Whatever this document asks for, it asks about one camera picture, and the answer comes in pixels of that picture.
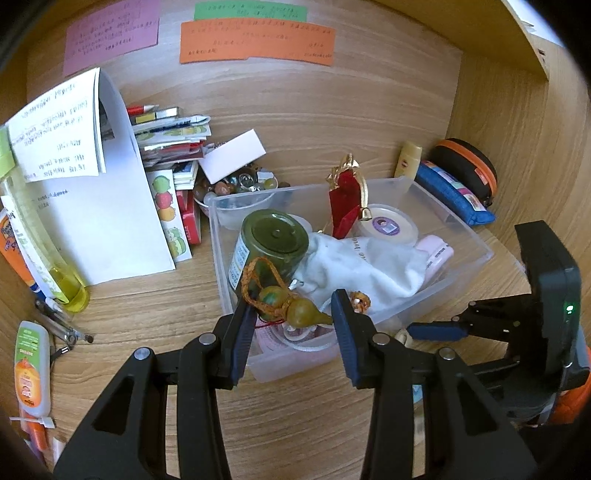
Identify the blue patchwork pencil case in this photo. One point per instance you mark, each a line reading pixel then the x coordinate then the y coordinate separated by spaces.
pixel 455 194

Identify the orange green tube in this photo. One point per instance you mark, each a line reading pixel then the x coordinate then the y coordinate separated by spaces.
pixel 30 369

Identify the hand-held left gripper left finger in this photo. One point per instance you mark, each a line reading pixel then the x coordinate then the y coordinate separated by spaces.
pixel 240 337

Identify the metal nail clipper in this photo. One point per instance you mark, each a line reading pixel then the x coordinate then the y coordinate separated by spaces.
pixel 64 323

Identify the wooden desktop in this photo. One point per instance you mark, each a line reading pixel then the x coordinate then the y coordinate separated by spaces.
pixel 286 424

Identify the red box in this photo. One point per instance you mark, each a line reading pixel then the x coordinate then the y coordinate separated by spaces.
pixel 191 221

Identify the black orange zip case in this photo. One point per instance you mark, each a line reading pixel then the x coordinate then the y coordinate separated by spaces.
pixel 471 161

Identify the pink paper note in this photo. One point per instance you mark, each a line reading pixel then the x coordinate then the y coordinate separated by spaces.
pixel 111 37

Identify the green jar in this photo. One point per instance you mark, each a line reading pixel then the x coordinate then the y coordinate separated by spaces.
pixel 272 244

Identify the yellow spray bottle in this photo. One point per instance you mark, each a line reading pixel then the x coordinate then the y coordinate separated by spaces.
pixel 69 290

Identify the fruit sticker book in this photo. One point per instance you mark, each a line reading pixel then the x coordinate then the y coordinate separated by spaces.
pixel 168 212

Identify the translucent round lidded container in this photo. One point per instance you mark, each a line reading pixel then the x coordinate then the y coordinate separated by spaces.
pixel 314 341

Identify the stack of books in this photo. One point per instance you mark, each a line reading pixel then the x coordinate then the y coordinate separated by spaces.
pixel 175 147

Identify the bowl of beads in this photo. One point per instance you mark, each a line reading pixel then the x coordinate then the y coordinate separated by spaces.
pixel 235 184

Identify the white cloth pouch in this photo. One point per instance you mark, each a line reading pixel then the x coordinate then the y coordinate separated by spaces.
pixel 364 267

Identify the wooden shelf board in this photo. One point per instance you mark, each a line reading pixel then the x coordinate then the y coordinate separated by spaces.
pixel 517 32

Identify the green paper note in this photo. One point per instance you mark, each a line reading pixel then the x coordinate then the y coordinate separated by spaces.
pixel 249 11

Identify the pink round box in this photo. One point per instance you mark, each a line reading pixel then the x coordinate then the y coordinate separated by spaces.
pixel 436 254

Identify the pale yellow tube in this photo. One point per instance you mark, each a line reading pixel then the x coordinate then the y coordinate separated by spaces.
pixel 408 159

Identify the white folded paper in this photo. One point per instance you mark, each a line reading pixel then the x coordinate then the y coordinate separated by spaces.
pixel 115 230

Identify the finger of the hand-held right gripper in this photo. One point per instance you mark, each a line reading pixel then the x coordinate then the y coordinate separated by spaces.
pixel 434 331
pixel 508 378

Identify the red pouch with gold ornament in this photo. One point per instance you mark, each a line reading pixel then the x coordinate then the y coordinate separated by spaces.
pixel 346 203

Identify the green gourd pendant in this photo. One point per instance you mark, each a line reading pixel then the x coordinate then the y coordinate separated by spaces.
pixel 300 311

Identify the orange sunscreen tube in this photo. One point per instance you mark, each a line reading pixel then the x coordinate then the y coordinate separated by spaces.
pixel 14 249

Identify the clear plastic bin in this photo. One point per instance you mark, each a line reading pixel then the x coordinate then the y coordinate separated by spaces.
pixel 461 258

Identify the red silver pen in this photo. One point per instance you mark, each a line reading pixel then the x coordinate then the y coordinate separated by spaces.
pixel 141 110

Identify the printed leaflet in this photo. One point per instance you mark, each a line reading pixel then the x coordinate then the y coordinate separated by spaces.
pixel 55 134

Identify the cream tub with lid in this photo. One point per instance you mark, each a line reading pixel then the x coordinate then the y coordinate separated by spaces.
pixel 385 226

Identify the white card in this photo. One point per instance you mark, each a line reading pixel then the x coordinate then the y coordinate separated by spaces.
pixel 231 154

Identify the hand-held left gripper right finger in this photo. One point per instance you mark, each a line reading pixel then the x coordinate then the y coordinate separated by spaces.
pixel 346 337

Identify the orange paper note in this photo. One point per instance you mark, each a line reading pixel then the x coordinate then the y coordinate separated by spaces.
pixel 256 42

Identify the beige shell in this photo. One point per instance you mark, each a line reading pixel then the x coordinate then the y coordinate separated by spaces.
pixel 401 337

